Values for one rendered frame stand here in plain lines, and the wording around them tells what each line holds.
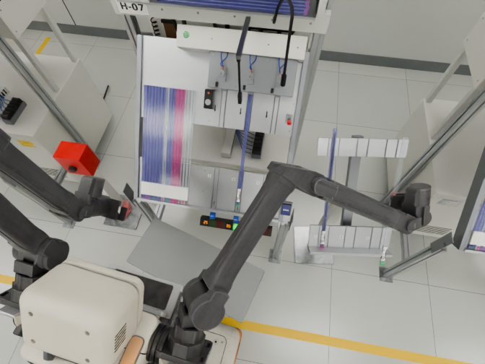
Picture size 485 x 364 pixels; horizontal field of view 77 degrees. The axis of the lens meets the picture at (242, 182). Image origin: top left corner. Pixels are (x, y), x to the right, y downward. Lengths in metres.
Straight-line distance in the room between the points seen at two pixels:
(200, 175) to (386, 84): 2.17
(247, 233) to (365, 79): 2.56
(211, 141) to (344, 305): 1.28
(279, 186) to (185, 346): 0.42
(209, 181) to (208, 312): 0.76
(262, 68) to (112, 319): 0.97
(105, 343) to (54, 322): 0.11
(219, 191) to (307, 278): 0.96
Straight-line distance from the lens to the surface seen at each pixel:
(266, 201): 0.70
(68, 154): 1.71
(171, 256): 1.50
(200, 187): 1.40
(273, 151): 1.68
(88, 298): 0.72
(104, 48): 3.56
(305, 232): 2.15
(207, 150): 1.69
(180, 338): 0.79
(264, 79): 1.25
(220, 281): 0.73
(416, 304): 2.27
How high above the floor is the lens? 2.01
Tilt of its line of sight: 62 degrees down
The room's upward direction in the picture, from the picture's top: 2 degrees counter-clockwise
